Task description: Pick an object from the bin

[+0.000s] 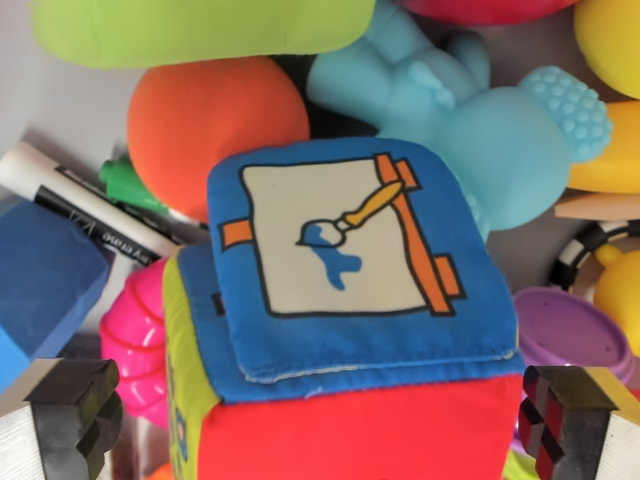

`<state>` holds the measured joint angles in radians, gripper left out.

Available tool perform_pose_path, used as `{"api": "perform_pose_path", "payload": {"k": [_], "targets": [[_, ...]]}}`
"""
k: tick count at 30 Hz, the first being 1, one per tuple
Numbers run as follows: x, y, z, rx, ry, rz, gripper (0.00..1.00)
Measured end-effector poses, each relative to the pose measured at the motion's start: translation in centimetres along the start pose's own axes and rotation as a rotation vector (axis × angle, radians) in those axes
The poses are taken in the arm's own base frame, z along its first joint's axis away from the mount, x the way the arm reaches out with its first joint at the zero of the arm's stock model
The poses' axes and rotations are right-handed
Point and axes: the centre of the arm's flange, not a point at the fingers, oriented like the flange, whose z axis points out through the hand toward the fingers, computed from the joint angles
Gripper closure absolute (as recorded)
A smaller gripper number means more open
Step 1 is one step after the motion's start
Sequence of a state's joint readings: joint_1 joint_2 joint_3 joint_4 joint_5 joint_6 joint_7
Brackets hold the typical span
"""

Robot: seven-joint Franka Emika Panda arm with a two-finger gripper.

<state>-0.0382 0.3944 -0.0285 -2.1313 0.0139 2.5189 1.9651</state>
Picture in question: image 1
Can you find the black silver gripper left finger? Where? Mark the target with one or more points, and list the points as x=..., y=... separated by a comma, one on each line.
x=60, y=425

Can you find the black silver gripper right finger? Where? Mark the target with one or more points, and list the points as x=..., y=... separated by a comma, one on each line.
x=575, y=425

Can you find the zebra and easel fabric cube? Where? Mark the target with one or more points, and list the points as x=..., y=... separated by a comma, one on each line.
x=350, y=350

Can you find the grey plastic bin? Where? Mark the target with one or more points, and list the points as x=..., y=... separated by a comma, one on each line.
x=60, y=100

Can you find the lime green plastic cup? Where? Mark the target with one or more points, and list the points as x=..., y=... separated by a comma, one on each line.
x=517, y=467

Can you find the purple plastic cup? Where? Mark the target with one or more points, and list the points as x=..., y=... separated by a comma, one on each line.
x=570, y=330

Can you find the yellow rubber figure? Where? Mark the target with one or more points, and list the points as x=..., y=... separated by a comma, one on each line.
x=622, y=290

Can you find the dark blue octagonal foam block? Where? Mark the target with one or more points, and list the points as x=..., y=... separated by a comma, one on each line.
x=45, y=270

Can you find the wooden stick with red end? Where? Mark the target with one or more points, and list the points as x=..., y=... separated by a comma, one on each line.
x=600, y=207

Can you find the green marker cap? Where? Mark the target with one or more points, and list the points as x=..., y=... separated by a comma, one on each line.
x=125, y=182

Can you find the white dry erase marker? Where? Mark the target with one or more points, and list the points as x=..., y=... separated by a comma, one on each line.
x=30, y=172

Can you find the yellow toy banana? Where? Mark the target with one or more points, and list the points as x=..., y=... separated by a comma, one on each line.
x=615, y=160

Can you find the light blue rubber figure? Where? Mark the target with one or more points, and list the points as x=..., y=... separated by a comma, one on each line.
x=500, y=140

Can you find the orange foam ball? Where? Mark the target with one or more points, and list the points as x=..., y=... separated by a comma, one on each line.
x=210, y=130

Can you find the yellow foam ball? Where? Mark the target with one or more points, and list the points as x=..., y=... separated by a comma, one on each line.
x=612, y=45

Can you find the lime green foam wedge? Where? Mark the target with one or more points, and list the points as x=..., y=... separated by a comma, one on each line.
x=200, y=30

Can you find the red glossy ball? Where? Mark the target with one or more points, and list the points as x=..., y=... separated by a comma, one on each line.
x=480, y=9

